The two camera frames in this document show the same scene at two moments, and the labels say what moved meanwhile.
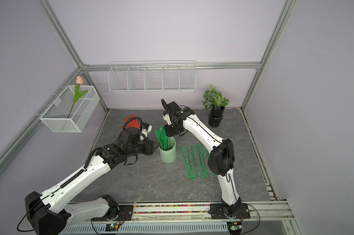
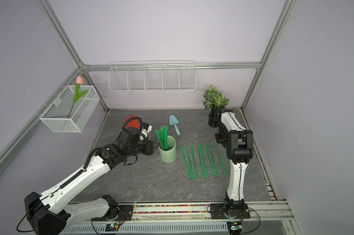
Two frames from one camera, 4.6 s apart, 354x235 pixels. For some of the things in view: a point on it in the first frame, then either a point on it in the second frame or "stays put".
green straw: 188,162 stays put
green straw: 207,152 stays put
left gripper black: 150,144 stays put
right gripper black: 168,132 -> 220,141
